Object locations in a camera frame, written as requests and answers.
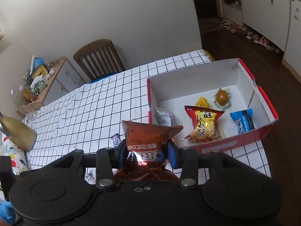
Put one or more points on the person's left hand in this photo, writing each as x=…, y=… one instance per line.
x=6, y=213

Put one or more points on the white shoe bench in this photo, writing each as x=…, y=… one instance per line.
x=232, y=11

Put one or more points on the green printed tissue box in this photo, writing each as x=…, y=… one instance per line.
x=38, y=86

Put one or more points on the red and yellow snack packet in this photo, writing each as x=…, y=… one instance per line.
x=203, y=124

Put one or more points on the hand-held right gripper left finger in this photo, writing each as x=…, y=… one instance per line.
x=122, y=154

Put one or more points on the blue and yellow container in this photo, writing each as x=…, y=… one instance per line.
x=40, y=67

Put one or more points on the row of shoes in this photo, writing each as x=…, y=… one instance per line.
x=254, y=36

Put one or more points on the grey drawer sideboard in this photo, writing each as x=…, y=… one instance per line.
x=63, y=80

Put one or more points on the light wooden tray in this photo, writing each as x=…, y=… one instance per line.
x=30, y=108

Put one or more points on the brown cookie packet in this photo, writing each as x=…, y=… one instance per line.
x=145, y=134

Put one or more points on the colourful printed cloth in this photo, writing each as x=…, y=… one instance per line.
x=11, y=155

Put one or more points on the purple candy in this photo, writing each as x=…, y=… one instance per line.
x=115, y=140

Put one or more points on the red and white cardboard box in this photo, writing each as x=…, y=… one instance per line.
x=235, y=142

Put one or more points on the patterned doormat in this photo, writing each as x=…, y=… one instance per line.
x=210, y=24

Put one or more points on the gold metallic object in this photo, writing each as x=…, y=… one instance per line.
x=17, y=131

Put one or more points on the grey snack packet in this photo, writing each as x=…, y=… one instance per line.
x=163, y=117

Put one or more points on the dark wooden door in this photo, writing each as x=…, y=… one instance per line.
x=204, y=0

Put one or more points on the white low cabinet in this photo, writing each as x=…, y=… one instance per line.
x=265, y=9

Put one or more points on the brown egg snack packet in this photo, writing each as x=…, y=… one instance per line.
x=222, y=96

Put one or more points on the brown wooden chair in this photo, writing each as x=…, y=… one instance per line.
x=94, y=49

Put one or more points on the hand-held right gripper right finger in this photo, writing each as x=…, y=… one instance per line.
x=172, y=156

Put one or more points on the white cabinet with stickers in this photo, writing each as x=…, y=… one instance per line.
x=292, y=33

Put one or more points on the blue cookie packet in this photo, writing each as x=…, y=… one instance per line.
x=242, y=121

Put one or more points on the white barcode packet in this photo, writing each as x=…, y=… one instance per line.
x=90, y=176

